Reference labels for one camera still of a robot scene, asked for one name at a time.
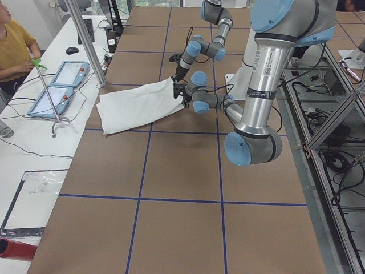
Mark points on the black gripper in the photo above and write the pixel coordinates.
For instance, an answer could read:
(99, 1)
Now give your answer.
(178, 72)
(186, 95)

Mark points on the white long-sleeve printed shirt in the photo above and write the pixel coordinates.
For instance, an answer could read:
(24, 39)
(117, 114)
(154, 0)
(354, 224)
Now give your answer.
(127, 109)

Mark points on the silver-grey robot arm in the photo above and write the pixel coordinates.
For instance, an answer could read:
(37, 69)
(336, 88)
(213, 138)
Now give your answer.
(213, 12)
(279, 27)

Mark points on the black keyboard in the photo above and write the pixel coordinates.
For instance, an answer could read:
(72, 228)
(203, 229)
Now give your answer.
(90, 28)

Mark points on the far blue teach pendant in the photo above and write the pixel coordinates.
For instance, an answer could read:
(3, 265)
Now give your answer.
(71, 73)

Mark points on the black computer mouse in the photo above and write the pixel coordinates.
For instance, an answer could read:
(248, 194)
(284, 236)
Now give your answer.
(72, 50)

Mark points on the metal reacher grabber stick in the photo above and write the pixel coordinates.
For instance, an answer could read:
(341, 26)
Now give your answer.
(37, 64)

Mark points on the person in yellow shirt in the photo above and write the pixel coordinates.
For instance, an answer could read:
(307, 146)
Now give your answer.
(18, 49)

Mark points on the clear plastic document sleeve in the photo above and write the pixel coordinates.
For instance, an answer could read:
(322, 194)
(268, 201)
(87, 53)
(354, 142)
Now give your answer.
(32, 204)

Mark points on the red cylinder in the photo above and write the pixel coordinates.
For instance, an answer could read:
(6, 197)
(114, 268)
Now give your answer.
(16, 250)

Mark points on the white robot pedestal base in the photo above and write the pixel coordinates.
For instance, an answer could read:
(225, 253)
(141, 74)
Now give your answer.
(237, 84)

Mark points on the aluminium frame post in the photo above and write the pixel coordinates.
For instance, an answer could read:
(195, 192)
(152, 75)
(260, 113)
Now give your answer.
(77, 18)

